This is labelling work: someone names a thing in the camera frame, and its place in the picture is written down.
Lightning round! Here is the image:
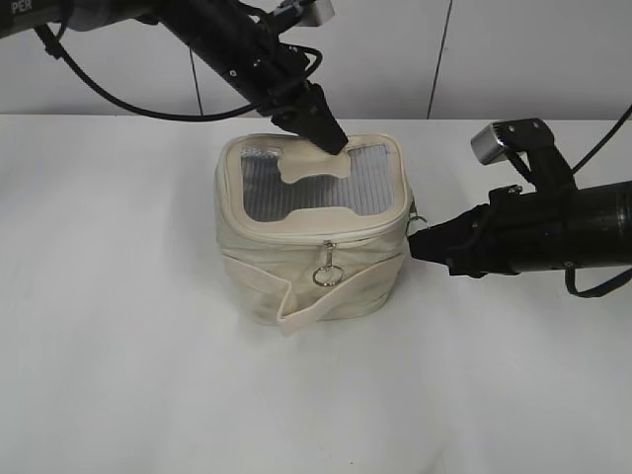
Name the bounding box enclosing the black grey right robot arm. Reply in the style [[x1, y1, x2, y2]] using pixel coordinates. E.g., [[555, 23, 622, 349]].
[[408, 182, 631, 278]]

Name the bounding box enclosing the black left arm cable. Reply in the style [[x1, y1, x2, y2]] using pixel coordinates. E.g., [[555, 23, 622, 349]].
[[34, 19, 325, 122]]

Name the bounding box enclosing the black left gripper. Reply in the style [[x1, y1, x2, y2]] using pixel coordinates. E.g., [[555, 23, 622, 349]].
[[190, 9, 347, 154]]

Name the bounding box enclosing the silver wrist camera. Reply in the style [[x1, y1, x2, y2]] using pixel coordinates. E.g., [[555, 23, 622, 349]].
[[470, 118, 577, 193], [274, 0, 335, 28]]

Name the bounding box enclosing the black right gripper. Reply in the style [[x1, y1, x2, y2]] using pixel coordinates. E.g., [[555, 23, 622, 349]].
[[408, 189, 588, 277]]

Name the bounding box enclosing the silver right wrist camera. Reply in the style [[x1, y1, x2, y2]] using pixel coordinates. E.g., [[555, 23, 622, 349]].
[[470, 118, 577, 193]]

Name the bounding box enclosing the cream fabric zipper bag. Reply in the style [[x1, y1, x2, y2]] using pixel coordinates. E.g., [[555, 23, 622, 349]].
[[215, 134, 414, 335]]

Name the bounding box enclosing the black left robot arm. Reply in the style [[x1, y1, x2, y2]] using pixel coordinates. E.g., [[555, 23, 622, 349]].
[[1, 0, 349, 155]]

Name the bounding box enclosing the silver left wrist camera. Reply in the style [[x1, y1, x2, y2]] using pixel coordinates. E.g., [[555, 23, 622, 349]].
[[274, 0, 335, 28]]

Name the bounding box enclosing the metal zipper pull ring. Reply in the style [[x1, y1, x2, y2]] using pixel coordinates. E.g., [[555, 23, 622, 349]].
[[311, 239, 343, 288]]

